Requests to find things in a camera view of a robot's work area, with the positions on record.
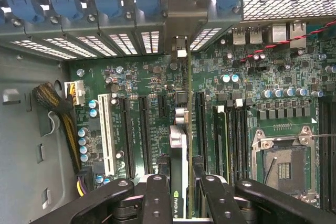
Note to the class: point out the CPU socket metal frame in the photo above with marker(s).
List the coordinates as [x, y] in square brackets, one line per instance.
[286, 166]

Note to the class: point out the white PCI expansion slot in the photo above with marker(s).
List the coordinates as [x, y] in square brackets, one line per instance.
[106, 134]

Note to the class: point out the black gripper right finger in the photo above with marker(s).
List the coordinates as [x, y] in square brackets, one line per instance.
[220, 203]

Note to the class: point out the black silver PC case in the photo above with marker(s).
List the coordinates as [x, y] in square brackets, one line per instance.
[26, 129]

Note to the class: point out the short black expansion slot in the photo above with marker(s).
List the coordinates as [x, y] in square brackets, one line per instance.
[162, 106]

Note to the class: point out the RAM slot white clips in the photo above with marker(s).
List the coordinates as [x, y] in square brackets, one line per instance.
[220, 108]
[239, 102]
[329, 155]

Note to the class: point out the white power connector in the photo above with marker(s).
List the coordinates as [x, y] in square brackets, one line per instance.
[74, 93]

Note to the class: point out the RAM slot black clips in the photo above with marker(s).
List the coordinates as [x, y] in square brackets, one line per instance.
[334, 155]
[245, 142]
[231, 142]
[322, 155]

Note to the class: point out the green Dell motherboard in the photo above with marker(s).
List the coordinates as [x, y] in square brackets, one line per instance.
[147, 77]

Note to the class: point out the thin silver locking lever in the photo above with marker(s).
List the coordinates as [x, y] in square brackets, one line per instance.
[324, 136]

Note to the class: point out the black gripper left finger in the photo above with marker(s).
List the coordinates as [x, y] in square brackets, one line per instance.
[157, 203]

